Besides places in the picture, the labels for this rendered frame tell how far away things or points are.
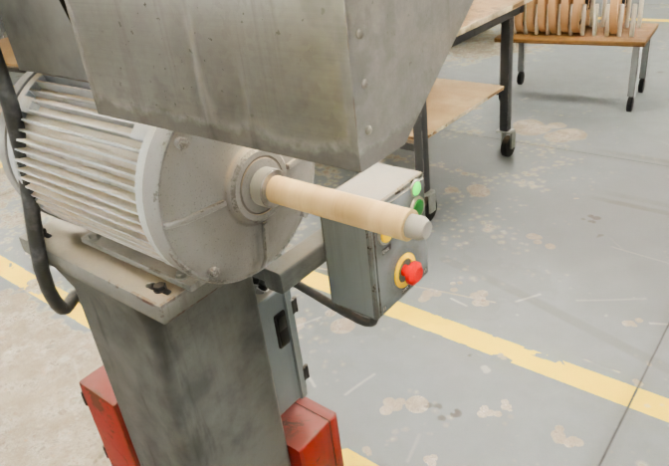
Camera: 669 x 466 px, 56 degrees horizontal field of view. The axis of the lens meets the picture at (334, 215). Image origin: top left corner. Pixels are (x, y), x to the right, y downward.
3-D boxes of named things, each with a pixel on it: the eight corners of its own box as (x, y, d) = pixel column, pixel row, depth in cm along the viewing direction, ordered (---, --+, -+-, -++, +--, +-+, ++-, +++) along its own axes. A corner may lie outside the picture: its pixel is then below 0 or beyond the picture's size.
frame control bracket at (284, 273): (265, 288, 98) (261, 267, 96) (339, 233, 111) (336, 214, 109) (284, 296, 96) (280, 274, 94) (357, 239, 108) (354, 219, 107)
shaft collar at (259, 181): (282, 187, 75) (258, 212, 73) (268, 157, 72) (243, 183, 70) (294, 190, 74) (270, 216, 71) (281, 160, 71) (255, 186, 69)
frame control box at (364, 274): (256, 322, 114) (229, 195, 102) (329, 264, 128) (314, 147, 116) (364, 370, 99) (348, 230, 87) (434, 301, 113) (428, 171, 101)
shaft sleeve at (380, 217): (289, 190, 73) (272, 208, 71) (279, 169, 71) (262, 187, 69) (421, 226, 62) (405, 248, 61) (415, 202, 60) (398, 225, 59)
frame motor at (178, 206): (25, 245, 94) (-43, 77, 82) (167, 175, 112) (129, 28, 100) (202, 336, 70) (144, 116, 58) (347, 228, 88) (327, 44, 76)
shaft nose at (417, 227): (418, 225, 62) (406, 242, 61) (413, 208, 60) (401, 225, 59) (436, 230, 61) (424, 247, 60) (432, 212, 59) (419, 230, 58)
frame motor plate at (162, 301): (23, 252, 98) (15, 231, 97) (147, 190, 114) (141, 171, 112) (164, 327, 77) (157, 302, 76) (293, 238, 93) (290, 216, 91)
